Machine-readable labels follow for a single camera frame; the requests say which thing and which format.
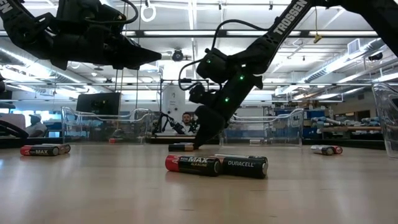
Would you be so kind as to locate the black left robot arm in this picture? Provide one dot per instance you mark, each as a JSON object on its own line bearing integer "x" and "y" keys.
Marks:
{"x": 18, "y": 28}

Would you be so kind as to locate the light blue robot arm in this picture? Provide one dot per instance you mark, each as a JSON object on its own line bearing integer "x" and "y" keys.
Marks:
{"x": 323, "y": 119}
{"x": 371, "y": 120}

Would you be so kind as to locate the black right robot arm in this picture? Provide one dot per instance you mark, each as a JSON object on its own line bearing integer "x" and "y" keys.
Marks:
{"x": 289, "y": 18}

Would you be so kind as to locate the small black robot arm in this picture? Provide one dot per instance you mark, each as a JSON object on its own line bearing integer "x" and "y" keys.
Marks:
{"x": 164, "y": 119}

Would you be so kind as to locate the person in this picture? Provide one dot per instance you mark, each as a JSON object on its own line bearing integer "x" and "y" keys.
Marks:
{"x": 35, "y": 127}
{"x": 186, "y": 119}

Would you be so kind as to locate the white round pillar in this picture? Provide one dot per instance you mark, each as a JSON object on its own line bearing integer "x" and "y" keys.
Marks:
{"x": 173, "y": 99}

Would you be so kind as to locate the black monitor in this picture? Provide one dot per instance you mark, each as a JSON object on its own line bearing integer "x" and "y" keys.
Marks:
{"x": 98, "y": 104}

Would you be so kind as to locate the clear plastic bin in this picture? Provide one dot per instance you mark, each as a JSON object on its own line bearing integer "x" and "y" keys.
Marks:
{"x": 109, "y": 130}
{"x": 264, "y": 130}
{"x": 388, "y": 121}

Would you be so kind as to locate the overhead LED light bar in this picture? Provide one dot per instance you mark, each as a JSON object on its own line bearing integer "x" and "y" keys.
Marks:
{"x": 180, "y": 33}

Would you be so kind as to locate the wooden workbench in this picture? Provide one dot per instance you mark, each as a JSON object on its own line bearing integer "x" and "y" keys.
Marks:
{"x": 357, "y": 128}

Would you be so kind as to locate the white ceiling vent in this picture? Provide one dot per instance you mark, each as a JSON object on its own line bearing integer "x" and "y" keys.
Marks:
{"x": 354, "y": 46}

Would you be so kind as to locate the black ceiling dome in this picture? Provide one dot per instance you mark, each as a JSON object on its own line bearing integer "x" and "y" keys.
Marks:
{"x": 375, "y": 56}

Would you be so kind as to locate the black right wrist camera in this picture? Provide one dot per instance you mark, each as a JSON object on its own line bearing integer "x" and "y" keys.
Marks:
{"x": 200, "y": 95}

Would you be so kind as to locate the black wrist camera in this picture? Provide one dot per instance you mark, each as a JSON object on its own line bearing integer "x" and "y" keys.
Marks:
{"x": 200, "y": 95}
{"x": 90, "y": 15}

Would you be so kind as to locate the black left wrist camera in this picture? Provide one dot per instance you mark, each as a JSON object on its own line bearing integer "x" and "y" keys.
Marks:
{"x": 90, "y": 15}

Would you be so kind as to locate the black round overhead camera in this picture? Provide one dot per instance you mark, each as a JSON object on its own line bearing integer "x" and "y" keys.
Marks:
{"x": 178, "y": 56}

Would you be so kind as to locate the black aluminium table frame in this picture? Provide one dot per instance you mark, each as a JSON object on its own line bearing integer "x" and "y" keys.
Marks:
{"x": 342, "y": 143}

